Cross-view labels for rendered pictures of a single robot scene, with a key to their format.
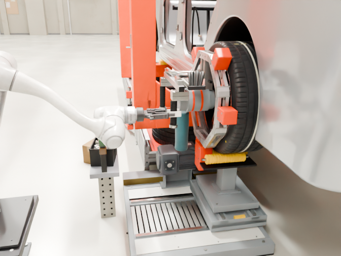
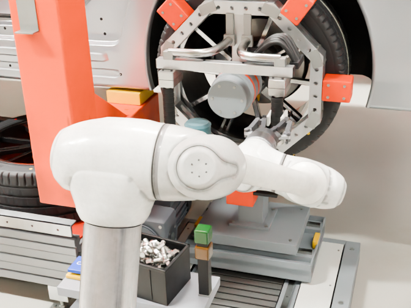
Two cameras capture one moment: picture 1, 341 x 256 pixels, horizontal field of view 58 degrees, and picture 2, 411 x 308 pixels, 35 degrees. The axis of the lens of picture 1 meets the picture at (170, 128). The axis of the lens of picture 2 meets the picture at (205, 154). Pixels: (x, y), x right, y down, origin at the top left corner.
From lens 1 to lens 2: 1.84 m
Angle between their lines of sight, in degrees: 55
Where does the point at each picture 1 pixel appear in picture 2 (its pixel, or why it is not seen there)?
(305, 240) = (347, 223)
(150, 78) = (88, 85)
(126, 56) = not seen: outside the picture
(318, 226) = not seen: hidden behind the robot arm
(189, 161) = (180, 214)
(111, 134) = (342, 179)
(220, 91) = (323, 55)
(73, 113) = (297, 176)
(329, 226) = not seen: hidden behind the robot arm
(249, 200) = (301, 212)
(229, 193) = (273, 220)
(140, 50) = (71, 30)
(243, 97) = (342, 54)
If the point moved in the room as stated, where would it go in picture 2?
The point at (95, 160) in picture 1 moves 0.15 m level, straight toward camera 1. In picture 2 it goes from (172, 286) to (227, 293)
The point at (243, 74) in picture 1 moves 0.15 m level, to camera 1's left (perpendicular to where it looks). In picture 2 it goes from (329, 20) to (312, 31)
